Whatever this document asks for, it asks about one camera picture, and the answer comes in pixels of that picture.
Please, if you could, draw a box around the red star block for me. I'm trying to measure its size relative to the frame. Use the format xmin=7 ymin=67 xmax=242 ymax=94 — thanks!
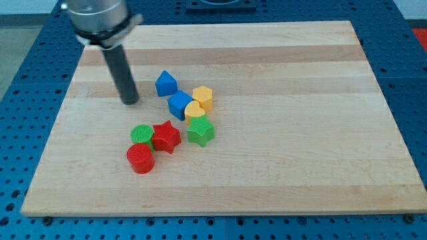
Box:
xmin=151 ymin=120 xmax=181 ymax=154

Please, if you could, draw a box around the blue triangle block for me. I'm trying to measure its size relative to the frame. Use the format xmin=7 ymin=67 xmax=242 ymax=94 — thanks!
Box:
xmin=155 ymin=71 xmax=178 ymax=97

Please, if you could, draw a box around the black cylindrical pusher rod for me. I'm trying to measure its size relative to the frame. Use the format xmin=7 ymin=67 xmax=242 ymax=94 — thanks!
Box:
xmin=102 ymin=45 xmax=139 ymax=105

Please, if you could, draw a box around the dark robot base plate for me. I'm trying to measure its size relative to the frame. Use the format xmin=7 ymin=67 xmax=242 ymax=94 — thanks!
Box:
xmin=185 ymin=0 xmax=258 ymax=12

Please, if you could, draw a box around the green cylinder block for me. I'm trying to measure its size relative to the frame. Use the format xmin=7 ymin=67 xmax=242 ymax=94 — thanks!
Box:
xmin=130 ymin=125 xmax=154 ymax=151

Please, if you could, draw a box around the red cylinder block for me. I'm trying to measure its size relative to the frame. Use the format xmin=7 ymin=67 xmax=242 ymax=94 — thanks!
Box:
xmin=126 ymin=143 xmax=155 ymax=174

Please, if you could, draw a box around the yellow heart block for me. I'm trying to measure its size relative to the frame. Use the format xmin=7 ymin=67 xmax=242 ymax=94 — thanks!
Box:
xmin=184 ymin=101 xmax=205 ymax=126

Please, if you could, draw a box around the light wooden board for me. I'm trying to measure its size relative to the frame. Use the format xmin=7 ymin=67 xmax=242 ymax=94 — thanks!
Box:
xmin=21 ymin=21 xmax=426 ymax=217

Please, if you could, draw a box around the yellow hexagon block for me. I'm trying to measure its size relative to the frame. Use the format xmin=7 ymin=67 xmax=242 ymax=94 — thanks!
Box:
xmin=192 ymin=86 xmax=213 ymax=112

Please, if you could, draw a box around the green star block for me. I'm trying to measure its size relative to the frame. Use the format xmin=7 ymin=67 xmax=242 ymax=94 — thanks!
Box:
xmin=187 ymin=115 xmax=215 ymax=147

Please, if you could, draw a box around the blue cube block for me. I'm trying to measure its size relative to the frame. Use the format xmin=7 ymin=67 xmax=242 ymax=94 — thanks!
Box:
xmin=167 ymin=90 xmax=193 ymax=121

